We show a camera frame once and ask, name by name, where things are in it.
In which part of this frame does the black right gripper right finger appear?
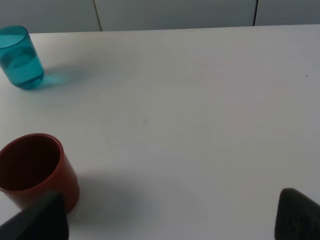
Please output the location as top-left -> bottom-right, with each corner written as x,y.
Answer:
274,188 -> 320,240

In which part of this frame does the teal translucent plastic cup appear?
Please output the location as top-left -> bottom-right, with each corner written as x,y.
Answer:
0,25 -> 45,90

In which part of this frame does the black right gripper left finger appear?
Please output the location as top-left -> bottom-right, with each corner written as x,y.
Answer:
0,191 -> 70,240

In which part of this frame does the red plastic cup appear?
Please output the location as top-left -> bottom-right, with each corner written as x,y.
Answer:
0,133 -> 80,213

